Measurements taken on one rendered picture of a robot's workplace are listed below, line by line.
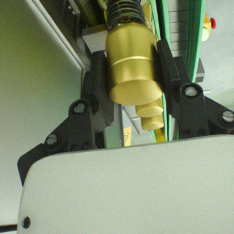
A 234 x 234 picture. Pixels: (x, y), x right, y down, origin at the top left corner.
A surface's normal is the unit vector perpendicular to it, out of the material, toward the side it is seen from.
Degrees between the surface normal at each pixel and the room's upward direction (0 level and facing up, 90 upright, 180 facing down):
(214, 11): 0
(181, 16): 0
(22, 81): 90
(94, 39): 0
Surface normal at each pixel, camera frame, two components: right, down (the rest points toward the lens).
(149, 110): 0.06, 0.93
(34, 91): 0.96, -0.15
